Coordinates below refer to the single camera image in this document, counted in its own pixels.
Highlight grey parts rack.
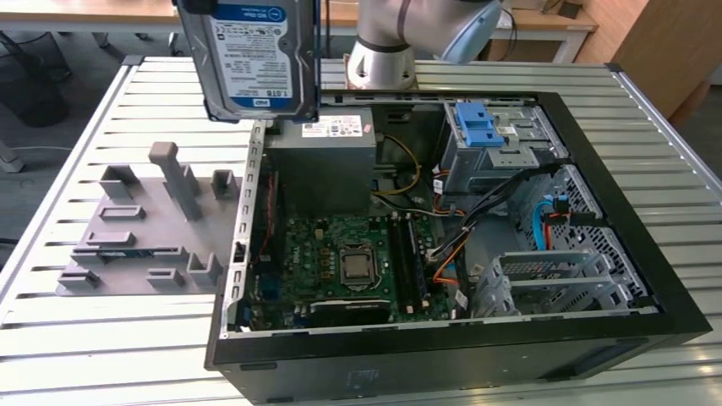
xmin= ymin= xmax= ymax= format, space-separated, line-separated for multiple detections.
xmin=53 ymin=141 xmax=246 ymax=297

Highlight hard disk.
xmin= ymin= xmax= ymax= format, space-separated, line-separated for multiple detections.
xmin=177 ymin=0 xmax=324 ymax=124

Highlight blue data wire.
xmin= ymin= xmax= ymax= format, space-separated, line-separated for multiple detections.
xmin=528 ymin=196 xmax=568 ymax=253

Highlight black graphics card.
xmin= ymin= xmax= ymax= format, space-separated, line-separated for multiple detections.
xmin=306 ymin=298 xmax=390 ymax=327

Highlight orange wires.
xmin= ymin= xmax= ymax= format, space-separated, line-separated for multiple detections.
xmin=432 ymin=257 xmax=458 ymax=285

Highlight black mesh waste basket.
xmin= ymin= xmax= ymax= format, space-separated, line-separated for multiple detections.
xmin=0 ymin=29 xmax=71 ymax=128

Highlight black PC case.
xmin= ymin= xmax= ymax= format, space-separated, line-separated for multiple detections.
xmin=201 ymin=88 xmax=712 ymax=403

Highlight grey power supply unit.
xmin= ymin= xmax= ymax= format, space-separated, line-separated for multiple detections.
xmin=264 ymin=105 xmax=377 ymax=217

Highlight blue plastic drive latch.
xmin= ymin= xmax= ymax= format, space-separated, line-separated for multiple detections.
xmin=454 ymin=102 xmax=507 ymax=148

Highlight grey metal drive cage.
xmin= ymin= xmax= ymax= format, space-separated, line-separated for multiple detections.
xmin=438 ymin=101 xmax=568 ymax=195

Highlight green motherboard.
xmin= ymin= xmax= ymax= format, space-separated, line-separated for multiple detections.
xmin=246 ymin=213 xmax=452 ymax=331

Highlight grey metal stand foot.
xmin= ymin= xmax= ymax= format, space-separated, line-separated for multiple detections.
xmin=0 ymin=141 xmax=25 ymax=173

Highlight wooden desk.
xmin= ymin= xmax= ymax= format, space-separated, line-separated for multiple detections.
xmin=0 ymin=0 xmax=186 ymax=58
xmin=317 ymin=0 xmax=599 ymax=64

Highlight red wire loom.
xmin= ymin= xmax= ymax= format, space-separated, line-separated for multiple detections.
xmin=428 ymin=167 xmax=469 ymax=219

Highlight yellow wires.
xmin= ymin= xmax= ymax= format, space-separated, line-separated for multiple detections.
xmin=370 ymin=134 xmax=422 ymax=198

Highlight silver CPU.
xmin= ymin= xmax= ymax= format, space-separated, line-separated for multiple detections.
xmin=341 ymin=253 xmax=372 ymax=281

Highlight black cable bundle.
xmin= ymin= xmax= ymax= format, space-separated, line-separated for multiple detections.
xmin=430 ymin=162 xmax=573 ymax=266

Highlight grey disk bay cage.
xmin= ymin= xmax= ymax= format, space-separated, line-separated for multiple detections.
xmin=476 ymin=249 xmax=659 ymax=318

